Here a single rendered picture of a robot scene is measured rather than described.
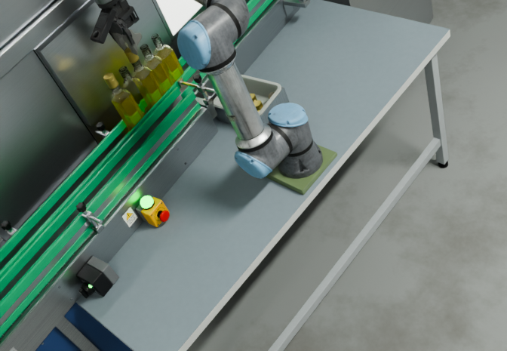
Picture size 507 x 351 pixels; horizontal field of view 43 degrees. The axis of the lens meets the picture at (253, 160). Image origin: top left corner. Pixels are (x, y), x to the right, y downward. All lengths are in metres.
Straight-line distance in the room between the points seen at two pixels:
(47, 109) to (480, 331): 1.74
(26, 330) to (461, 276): 1.63
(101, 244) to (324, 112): 0.89
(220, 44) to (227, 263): 0.68
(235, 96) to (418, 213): 1.33
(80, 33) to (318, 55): 0.92
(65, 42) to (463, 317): 1.74
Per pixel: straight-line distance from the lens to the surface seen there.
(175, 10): 2.50
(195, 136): 2.28
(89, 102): 2.28
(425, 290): 2.66
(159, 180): 2.20
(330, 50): 2.55
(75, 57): 2.21
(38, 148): 2.24
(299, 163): 2.05
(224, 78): 1.75
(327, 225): 2.91
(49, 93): 2.22
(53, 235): 2.11
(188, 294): 1.97
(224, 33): 1.71
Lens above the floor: 2.30
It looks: 44 degrees down
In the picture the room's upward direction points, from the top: 24 degrees counter-clockwise
